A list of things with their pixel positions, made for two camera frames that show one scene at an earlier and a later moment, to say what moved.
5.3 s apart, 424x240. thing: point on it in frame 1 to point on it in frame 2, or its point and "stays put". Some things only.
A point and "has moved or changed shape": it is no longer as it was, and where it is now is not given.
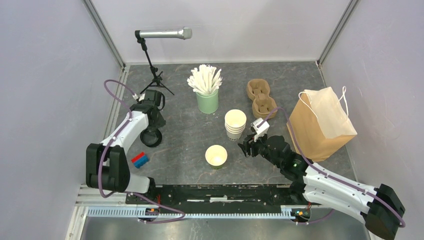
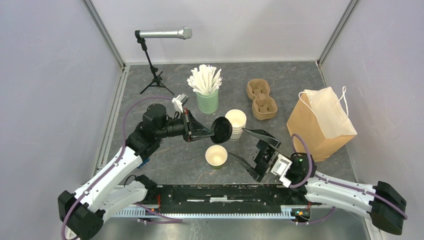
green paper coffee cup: x=216 y=156 stays put
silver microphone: x=183 y=33 stays put
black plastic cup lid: x=151 y=137 has moved or changed shape
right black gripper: x=249 y=142 to x=265 y=155
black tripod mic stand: x=157 y=81 stays put
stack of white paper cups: x=235 y=122 stays put
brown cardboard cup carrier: x=258 y=90 stays put
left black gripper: x=161 y=122 to x=193 y=129
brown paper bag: x=321 y=128 stays put
